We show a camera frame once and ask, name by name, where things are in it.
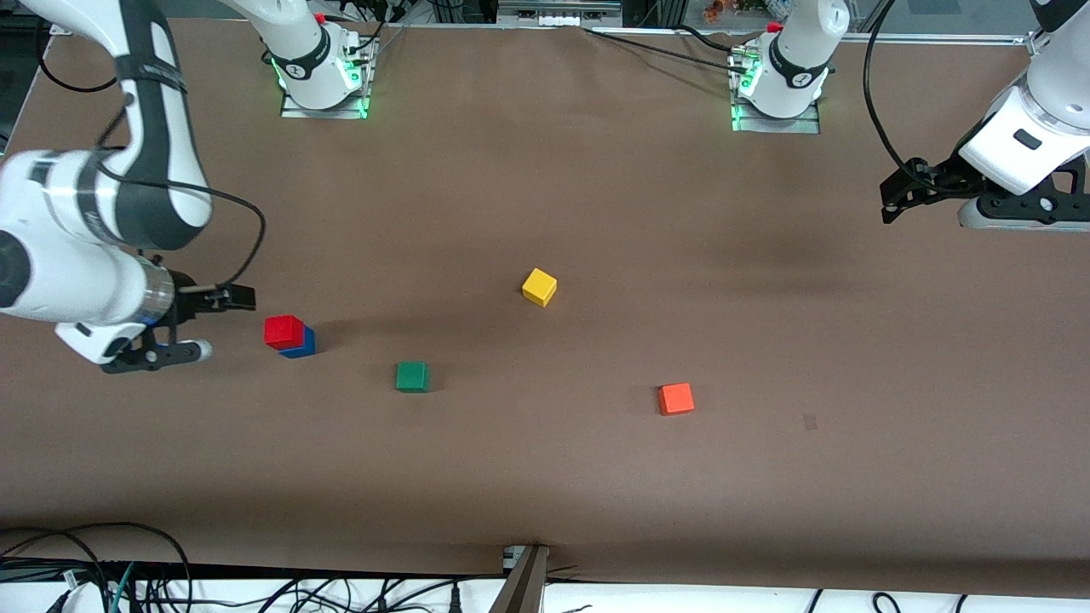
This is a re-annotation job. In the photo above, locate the orange wooden cube block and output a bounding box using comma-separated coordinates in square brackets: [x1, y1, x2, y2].
[657, 382, 696, 417]

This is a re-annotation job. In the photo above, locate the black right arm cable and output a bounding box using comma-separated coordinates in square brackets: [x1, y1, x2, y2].
[37, 51, 267, 292]

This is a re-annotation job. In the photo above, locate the black looped cable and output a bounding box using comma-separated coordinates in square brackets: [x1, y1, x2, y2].
[0, 521, 193, 613]

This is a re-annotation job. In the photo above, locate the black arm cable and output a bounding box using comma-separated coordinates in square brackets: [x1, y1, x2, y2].
[37, 51, 267, 292]
[863, 0, 936, 173]

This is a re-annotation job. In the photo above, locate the black cable on table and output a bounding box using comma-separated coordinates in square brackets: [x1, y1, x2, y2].
[582, 26, 752, 74]

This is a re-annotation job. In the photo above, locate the yellow wooden cube block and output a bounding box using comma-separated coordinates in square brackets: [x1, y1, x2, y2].
[521, 267, 559, 308]

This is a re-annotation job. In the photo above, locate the teal cable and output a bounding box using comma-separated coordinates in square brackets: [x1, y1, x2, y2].
[107, 562, 137, 613]

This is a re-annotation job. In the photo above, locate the grey power strip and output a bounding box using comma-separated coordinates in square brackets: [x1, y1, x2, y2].
[497, 0, 623, 27]

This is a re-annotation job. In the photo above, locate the brown paper table cover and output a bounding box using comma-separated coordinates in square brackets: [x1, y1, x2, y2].
[0, 15, 1090, 597]

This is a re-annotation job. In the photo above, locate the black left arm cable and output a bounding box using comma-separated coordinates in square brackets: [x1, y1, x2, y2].
[863, 0, 936, 173]

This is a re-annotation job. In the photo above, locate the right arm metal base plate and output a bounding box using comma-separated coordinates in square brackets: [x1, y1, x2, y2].
[280, 38, 370, 120]

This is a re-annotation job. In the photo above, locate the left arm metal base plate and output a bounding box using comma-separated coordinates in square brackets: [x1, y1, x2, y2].
[731, 92, 822, 135]

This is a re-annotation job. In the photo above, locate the red wooden cube block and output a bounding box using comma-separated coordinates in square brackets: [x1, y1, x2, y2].
[263, 314, 306, 352]

